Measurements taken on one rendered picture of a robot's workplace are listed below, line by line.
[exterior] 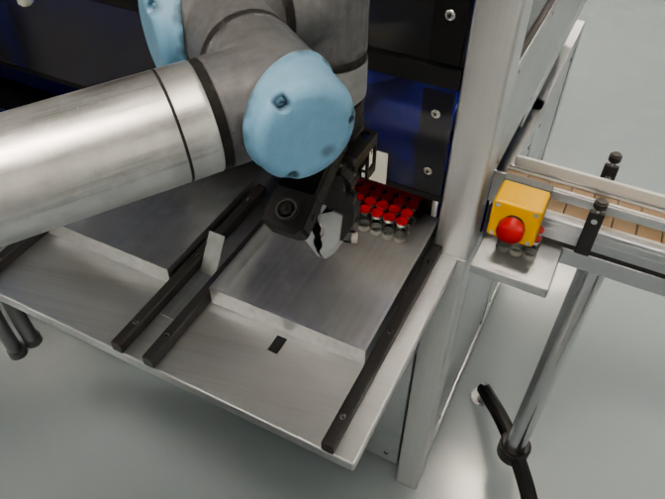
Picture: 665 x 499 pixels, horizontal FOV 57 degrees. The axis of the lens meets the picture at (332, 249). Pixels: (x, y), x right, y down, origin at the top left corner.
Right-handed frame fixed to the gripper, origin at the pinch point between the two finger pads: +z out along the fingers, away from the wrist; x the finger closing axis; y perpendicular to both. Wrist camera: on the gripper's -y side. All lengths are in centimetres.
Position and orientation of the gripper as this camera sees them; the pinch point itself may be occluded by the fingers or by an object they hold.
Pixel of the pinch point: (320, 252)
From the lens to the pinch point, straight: 73.1
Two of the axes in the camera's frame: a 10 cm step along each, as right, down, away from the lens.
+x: -8.9, -3.2, 3.2
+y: 4.5, -6.3, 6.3
